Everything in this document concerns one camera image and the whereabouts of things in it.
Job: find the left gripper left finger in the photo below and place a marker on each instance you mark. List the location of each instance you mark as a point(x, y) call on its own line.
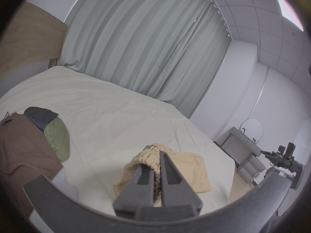
point(131, 198)

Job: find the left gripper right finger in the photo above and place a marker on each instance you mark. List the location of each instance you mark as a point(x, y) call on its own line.
point(179, 196)

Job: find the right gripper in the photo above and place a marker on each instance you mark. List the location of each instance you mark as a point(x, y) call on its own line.
point(279, 159)

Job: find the tan shorts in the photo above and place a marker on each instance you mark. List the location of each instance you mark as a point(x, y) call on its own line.
point(189, 169)

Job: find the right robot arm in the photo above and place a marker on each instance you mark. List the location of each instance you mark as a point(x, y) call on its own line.
point(295, 166)

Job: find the bed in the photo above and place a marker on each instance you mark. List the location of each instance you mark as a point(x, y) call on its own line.
point(109, 110)

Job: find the round white mirror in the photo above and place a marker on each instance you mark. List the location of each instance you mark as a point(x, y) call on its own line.
point(252, 130)

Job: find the green garment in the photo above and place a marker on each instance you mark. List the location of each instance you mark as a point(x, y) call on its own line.
point(58, 139)

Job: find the pale grey curtain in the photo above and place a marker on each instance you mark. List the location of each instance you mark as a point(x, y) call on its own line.
point(126, 33)
point(194, 69)

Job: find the brown garment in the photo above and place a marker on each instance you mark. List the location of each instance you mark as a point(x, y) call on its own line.
point(24, 149)

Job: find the black garment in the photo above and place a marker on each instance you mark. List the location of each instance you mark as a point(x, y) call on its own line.
point(38, 116)

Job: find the ceiling light panel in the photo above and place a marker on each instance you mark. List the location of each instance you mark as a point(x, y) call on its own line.
point(289, 11)

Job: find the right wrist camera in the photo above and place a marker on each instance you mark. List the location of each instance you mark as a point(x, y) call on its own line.
point(281, 148)

